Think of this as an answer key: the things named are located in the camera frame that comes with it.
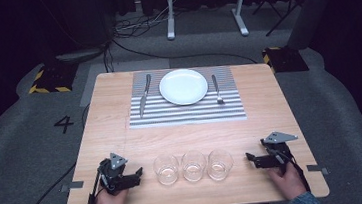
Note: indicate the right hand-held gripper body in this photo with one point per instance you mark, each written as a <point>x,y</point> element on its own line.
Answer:
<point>278,153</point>

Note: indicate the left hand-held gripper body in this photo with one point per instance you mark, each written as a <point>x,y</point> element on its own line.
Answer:
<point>113,175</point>

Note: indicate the person's right hand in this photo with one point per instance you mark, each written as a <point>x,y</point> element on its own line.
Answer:
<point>287,182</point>

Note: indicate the clear drinking glass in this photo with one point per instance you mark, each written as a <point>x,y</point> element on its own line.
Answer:
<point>166,169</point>
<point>219,164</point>
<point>193,166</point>

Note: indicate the grey tape strip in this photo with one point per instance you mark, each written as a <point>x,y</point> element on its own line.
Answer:
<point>317,169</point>
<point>72,185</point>

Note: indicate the grey striped placemat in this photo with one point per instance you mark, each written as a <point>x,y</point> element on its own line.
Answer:
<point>187,114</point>

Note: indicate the silver fork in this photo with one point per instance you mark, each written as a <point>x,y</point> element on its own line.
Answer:
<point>217,90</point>

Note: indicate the silver table knife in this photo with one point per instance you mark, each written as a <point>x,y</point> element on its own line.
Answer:
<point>145,95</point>

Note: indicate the black yellow striped stand base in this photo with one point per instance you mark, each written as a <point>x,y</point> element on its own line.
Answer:
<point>53,79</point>
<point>285,59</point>

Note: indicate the white round plate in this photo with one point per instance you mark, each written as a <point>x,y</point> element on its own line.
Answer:
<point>183,86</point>

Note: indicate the black tripod stand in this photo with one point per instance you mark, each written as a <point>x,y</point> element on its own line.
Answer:
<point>282,8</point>

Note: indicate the grey upright column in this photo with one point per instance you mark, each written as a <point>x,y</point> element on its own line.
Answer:
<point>310,9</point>

